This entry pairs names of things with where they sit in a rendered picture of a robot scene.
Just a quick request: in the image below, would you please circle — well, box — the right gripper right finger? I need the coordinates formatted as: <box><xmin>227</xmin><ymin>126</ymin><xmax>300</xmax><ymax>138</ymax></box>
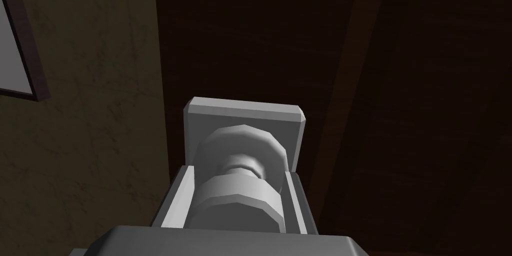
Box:
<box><xmin>283</xmin><ymin>170</ymin><xmax>319</xmax><ymax>236</ymax></box>

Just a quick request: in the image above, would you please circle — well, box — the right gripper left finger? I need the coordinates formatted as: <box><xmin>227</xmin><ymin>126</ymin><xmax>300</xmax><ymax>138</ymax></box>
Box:
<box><xmin>151</xmin><ymin>164</ymin><xmax>197</xmax><ymax>229</ymax></box>

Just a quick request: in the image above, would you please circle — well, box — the grey round door knob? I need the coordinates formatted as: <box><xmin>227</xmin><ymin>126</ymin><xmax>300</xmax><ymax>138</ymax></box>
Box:
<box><xmin>183</xmin><ymin>96</ymin><xmax>307</xmax><ymax>235</ymax></box>

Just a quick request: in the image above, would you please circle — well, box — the dark framed wall picture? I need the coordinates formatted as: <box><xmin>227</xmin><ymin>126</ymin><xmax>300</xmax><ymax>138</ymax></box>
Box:
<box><xmin>0</xmin><ymin>0</ymin><xmax>52</xmax><ymax>103</ymax></box>

